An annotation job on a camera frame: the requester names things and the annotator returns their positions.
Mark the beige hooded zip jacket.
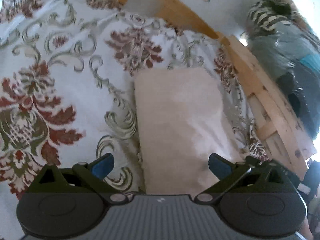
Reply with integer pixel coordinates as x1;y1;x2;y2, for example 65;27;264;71
135;68;241;196

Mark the floral patterned bedspread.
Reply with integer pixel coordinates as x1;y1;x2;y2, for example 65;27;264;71
0;0;270;202

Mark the wooden bed frame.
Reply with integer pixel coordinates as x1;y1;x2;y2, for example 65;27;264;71
118;0;317;178

